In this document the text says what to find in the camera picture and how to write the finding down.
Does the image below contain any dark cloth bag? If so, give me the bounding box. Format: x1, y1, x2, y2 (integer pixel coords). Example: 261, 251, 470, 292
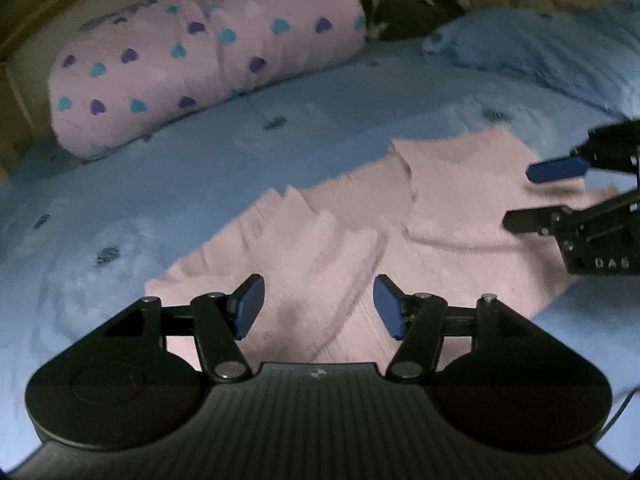
367, 0, 469, 43

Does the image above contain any pink knit sweater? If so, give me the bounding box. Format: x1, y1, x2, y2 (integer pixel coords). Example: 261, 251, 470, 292
144, 127, 621, 366

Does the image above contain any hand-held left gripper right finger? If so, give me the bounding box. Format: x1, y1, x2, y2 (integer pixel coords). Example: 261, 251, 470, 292
373, 274, 538, 381

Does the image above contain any pink heart print blanket roll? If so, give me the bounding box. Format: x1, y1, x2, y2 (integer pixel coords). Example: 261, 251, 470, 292
47, 0, 369, 161

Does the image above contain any thin dark cable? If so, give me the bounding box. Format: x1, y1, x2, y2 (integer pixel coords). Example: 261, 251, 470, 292
601, 386, 640, 442

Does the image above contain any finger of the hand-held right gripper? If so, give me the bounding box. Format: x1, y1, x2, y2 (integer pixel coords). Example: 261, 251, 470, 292
501, 189, 640, 240
526, 120, 640, 186

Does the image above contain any blue bed sheet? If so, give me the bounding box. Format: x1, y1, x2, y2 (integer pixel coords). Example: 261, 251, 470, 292
0, 40, 640, 466

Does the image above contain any blue pillow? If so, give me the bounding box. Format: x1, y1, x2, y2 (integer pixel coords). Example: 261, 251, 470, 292
422, 0, 640, 111

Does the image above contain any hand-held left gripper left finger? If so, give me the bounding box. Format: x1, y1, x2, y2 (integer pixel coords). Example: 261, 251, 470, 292
100, 274, 266, 383

